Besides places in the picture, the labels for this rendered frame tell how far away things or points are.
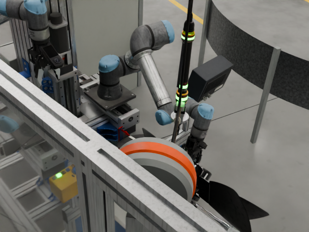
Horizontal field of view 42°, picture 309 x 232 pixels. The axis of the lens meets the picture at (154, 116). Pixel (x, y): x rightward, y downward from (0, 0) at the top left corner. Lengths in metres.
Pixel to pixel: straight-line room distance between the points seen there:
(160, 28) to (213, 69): 0.49
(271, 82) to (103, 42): 1.50
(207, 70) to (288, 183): 1.54
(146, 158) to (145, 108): 3.32
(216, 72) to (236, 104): 1.93
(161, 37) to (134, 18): 1.93
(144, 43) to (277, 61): 1.63
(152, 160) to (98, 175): 0.15
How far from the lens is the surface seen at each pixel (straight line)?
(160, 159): 0.66
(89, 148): 0.54
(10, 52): 2.50
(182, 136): 2.39
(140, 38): 1.89
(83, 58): 3.60
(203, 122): 1.83
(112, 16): 3.66
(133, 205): 0.51
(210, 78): 2.23
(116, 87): 2.31
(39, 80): 1.68
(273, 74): 3.34
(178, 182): 0.68
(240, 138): 3.77
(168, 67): 4.63
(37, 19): 1.56
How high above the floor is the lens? 2.42
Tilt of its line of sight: 38 degrees down
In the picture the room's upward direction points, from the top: 3 degrees clockwise
